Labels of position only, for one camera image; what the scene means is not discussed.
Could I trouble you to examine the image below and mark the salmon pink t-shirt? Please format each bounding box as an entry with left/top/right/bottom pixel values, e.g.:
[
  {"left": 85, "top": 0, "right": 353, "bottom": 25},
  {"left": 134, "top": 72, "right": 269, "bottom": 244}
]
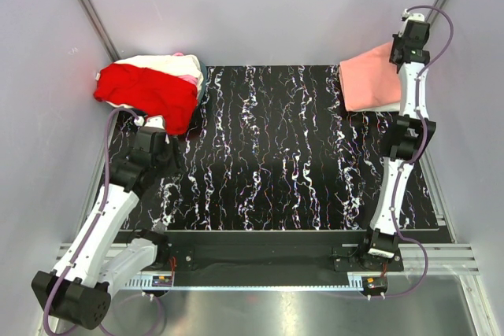
[{"left": 339, "top": 42, "right": 401, "bottom": 108}]

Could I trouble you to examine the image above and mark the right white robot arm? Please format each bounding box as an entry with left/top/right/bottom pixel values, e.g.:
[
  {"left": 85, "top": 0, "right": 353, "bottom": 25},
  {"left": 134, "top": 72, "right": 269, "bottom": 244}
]
[{"left": 355, "top": 13, "right": 436, "bottom": 271}]

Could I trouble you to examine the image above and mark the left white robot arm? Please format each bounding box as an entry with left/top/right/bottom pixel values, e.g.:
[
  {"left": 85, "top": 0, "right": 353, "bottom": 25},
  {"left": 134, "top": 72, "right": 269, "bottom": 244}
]
[{"left": 31, "top": 126, "right": 174, "bottom": 330}]

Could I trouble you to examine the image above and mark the red t-shirt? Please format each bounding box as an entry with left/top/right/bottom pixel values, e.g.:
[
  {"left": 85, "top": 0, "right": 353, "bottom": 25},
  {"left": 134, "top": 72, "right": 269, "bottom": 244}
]
[{"left": 94, "top": 63, "right": 198, "bottom": 135}]

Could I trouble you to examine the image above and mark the folded white t-shirt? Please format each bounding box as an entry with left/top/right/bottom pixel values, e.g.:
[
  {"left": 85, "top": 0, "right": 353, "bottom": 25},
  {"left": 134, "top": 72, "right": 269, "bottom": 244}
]
[{"left": 346, "top": 102, "right": 400, "bottom": 113}]

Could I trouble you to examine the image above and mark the cream white t-shirt in pile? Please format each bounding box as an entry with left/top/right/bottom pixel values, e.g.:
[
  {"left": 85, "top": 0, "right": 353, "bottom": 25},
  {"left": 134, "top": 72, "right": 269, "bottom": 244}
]
[{"left": 115, "top": 54, "right": 208, "bottom": 105}]

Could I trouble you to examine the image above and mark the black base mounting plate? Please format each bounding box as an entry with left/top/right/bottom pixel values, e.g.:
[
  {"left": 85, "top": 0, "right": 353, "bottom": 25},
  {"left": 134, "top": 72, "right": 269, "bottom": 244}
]
[{"left": 166, "top": 231, "right": 403, "bottom": 290}]

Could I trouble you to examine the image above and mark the black marble pattern mat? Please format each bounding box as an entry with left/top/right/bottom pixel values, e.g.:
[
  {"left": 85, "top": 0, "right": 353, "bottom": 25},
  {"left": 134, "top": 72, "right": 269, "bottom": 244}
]
[{"left": 80, "top": 64, "right": 441, "bottom": 232}]

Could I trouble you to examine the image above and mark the left small circuit board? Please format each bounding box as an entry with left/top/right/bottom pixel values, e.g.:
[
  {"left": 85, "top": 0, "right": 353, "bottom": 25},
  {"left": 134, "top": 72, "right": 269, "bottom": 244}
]
[{"left": 152, "top": 275, "right": 173, "bottom": 287}]

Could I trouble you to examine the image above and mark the small circuit board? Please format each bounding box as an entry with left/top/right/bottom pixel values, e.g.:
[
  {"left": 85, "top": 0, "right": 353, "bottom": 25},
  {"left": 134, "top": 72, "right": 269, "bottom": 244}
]
[
  {"left": 365, "top": 276, "right": 388, "bottom": 290},
  {"left": 152, "top": 275, "right": 173, "bottom": 287}
]

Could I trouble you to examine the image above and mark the right small circuit board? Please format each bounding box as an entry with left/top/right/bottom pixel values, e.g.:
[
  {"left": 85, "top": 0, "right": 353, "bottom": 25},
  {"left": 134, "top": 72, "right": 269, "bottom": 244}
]
[{"left": 365, "top": 276, "right": 388, "bottom": 290}]

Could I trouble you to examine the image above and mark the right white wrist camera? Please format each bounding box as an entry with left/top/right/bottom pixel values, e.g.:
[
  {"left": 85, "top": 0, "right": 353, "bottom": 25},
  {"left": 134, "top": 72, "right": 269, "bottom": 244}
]
[{"left": 402, "top": 9, "right": 425, "bottom": 23}]

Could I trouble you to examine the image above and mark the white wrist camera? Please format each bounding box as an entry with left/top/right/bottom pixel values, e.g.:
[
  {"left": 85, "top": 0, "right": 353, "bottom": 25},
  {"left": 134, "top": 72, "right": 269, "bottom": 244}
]
[
  {"left": 402, "top": 9, "right": 425, "bottom": 23},
  {"left": 134, "top": 116, "right": 170, "bottom": 145}
]

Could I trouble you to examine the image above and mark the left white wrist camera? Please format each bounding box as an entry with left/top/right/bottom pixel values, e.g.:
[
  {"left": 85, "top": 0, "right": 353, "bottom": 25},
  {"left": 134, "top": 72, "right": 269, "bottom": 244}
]
[{"left": 134, "top": 116, "right": 170, "bottom": 145}]

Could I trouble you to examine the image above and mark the aluminium rail frame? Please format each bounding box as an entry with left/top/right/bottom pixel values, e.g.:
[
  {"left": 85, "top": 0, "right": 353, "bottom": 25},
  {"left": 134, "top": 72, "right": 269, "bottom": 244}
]
[{"left": 31, "top": 234, "right": 498, "bottom": 335}]

